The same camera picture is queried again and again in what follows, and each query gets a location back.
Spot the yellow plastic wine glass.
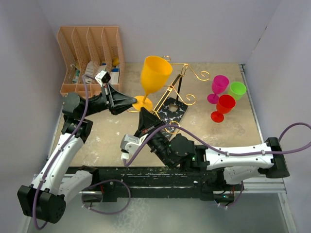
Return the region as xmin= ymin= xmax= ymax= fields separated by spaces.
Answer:
xmin=133 ymin=56 xmax=173 ymax=111

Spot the magenta plastic wine glass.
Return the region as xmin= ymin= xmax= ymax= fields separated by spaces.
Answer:
xmin=207 ymin=75 xmax=229 ymax=104

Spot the black metal base frame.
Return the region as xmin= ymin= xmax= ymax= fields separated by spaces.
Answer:
xmin=66 ymin=166 xmax=244 ymax=203

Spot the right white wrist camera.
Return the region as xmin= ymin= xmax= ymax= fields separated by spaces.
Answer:
xmin=120 ymin=134 xmax=148 ymax=160

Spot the peach plastic desk organizer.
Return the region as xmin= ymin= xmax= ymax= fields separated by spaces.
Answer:
xmin=57 ymin=26 xmax=125 ymax=98

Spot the white medicine box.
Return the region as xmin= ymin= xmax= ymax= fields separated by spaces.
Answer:
xmin=97 ymin=64 xmax=106 ymax=73

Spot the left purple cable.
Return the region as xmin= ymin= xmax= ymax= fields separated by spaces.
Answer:
xmin=32 ymin=74 xmax=98 ymax=230

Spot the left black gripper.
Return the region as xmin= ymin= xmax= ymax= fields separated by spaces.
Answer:
xmin=81 ymin=83 xmax=137 ymax=118

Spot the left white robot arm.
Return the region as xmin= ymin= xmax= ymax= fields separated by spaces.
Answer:
xmin=17 ymin=84 xmax=137 ymax=224

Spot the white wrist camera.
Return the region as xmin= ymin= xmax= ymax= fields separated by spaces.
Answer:
xmin=120 ymin=134 xmax=148 ymax=160
xmin=95 ymin=70 xmax=111 ymax=87

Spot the black marble rack base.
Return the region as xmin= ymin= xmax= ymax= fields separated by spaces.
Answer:
xmin=157 ymin=97 xmax=188 ymax=125

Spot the yellow small object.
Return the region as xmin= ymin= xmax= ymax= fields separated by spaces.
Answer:
xmin=112 ymin=57 xmax=120 ymax=67

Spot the purple loop cable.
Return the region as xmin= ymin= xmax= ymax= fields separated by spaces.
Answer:
xmin=81 ymin=179 xmax=133 ymax=216

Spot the green plastic wine glass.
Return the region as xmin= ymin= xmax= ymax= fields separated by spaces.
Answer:
xmin=227 ymin=82 xmax=247 ymax=101

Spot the gold wire glass rack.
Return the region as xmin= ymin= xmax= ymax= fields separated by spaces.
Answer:
xmin=127 ymin=56 xmax=210 ymax=134

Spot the white printed packet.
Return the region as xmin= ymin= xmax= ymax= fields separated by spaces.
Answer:
xmin=85 ymin=61 xmax=94 ymax=84

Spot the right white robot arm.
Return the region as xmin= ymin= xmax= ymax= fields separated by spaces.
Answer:
xmin=135 ymin=108 xmax=290 ymax=190

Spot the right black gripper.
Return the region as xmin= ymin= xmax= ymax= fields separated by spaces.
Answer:
xmin=134 ymin=108 xmax=174 ymax=169

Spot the red plastic wine glass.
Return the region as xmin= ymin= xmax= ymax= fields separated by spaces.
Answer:
xmin=210 ymin=94 xmax=236 ymax=123

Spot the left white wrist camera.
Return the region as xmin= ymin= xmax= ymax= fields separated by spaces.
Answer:
xmin=95 ymin=70 xmax=111 ymax=87

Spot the white blue box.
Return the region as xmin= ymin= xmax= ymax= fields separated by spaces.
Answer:
xmin=110 ymin=68 xmax=120 ymax=84

